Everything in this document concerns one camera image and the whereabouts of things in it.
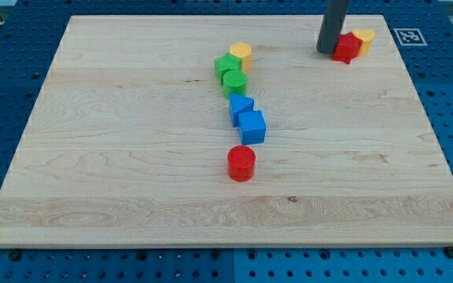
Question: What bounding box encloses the yellow hexagon block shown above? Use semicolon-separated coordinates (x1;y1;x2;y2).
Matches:
230;42;252;71

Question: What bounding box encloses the yellow heart block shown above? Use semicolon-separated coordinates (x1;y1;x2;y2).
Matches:
352;29;376;57

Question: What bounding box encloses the red cylinder block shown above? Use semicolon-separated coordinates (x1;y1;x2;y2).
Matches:
227;145;256;182

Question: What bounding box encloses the blue cube block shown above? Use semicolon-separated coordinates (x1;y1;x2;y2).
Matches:
238;110;267;145

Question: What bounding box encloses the blue triangle block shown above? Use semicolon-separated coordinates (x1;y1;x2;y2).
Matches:
229;93;255;127

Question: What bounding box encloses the green cylinder block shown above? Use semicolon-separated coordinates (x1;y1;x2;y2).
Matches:
223;70;248;99

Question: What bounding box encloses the green star block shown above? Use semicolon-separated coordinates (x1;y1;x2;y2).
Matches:
214;53;242;85

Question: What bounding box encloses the light wooden board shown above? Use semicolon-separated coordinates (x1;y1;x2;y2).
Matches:
0;15;453;249

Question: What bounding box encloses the red star block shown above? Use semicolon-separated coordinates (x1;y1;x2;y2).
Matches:
332;32;363;64

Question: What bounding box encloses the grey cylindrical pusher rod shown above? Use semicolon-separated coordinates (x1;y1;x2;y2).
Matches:
316;0;351;55

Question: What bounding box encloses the white fiducial marker tag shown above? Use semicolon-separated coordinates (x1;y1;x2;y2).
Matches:
393;28;427;46

